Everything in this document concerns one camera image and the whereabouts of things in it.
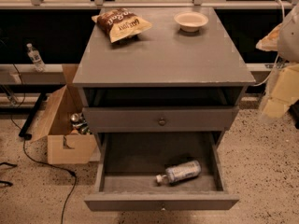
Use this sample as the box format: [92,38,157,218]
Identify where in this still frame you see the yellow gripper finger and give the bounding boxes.
[261,63,299,119]
[256,23,282,51]

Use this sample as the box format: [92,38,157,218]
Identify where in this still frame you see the blue plastic bottle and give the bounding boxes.
[156,161,202,185]

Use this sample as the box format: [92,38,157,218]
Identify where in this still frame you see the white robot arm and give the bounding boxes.
[256,4,299,120]

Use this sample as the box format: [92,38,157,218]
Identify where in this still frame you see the closed grey top drawer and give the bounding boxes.
[83,106,238,133]

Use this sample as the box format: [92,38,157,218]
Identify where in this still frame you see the grey wooden drawer cabinet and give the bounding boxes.
[72,6,257,213]

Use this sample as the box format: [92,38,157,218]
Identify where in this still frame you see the open grey middle drawer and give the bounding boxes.
[85,132,239,211]

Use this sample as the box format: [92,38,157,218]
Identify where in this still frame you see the clear water bottle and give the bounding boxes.
[26,43,45,72]

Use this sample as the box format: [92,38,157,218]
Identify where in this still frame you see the white paper bowl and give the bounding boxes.
[174,11,208,33]

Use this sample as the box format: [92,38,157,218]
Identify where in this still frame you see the brown chip bag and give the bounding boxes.
[92,7,152,43]

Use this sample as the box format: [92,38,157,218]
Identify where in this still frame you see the cans in cardboard box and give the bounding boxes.
[70,113,91,135]

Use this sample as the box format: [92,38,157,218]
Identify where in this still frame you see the cardboard box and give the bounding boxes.
[30,63,98,165]

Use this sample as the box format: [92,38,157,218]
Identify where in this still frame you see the black stand leg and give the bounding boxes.
[19,92,47,140]

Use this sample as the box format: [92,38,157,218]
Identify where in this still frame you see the white hanging cable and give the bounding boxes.
[252,0,287,88]

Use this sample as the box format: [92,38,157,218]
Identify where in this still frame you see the black floor cable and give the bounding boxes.
[0,37,78,224]

